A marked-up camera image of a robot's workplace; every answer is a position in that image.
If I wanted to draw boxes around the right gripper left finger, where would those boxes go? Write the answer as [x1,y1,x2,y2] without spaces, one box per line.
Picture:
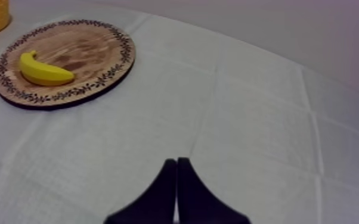
[103,158,178,224]

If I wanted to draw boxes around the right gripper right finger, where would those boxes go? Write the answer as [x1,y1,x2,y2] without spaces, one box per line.
[177,157,252,224]

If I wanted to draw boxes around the round wooden board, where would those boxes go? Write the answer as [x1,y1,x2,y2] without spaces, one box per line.
[0,19,137,111]

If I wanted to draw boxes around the yellow toy banana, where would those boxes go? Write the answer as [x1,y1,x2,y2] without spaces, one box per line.
[18,50,76,87]

